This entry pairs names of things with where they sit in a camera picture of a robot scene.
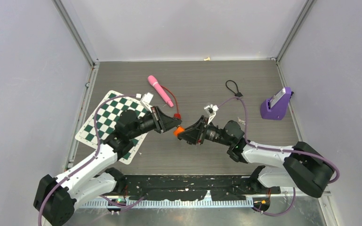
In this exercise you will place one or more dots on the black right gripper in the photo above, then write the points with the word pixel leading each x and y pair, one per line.
pixel 195 132

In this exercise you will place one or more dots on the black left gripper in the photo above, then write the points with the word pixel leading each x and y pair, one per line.
pixel 163 122

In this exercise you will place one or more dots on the orange black padlock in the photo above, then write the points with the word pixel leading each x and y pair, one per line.
pixel 178 130

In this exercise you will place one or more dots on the small silver keys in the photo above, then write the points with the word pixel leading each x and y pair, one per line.
pixel 242 122

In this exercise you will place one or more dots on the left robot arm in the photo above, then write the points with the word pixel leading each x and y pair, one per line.
pixel 58 197

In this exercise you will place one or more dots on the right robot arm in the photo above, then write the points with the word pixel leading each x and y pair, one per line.
pixel 297 166

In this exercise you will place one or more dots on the pink toy microphone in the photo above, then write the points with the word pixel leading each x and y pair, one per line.
pixel 155 84

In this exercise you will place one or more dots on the green white chessboard mat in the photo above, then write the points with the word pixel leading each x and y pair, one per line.
pixel 107 116

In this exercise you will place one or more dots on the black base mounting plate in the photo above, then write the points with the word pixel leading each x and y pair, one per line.
pixel 194 187

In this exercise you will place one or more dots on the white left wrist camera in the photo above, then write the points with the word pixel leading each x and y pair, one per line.
pixel 145 100

